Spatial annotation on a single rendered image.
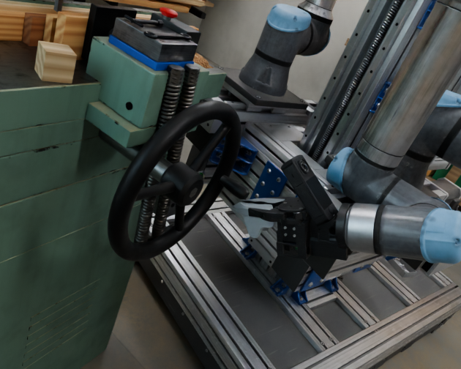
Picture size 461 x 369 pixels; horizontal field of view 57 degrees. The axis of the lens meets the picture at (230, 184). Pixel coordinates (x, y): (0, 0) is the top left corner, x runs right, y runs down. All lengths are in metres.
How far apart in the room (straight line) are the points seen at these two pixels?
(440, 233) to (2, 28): 0.70
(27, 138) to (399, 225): 0.54
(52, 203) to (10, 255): 0.11
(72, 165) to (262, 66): 0.69
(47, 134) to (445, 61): 0.58
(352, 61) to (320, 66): 2.85
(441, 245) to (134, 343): 1.07
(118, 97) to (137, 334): 0.97
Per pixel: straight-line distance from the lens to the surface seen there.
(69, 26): 0.74
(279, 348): 1.36
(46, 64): 0.65
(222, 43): 4.62
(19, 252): 0.82
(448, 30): 0.68
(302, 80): 4.12
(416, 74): 0.69
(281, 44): 1.25
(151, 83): 0.63
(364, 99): 1.17
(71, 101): 0.68
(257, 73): 1.26
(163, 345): 1.49
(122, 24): 0.68
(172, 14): 0.73
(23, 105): 0.64
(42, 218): 0.79
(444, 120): 0.97
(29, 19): 0.78
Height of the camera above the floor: 1.16
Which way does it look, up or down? 29 degrees down
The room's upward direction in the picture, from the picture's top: 23 degrees clockwise
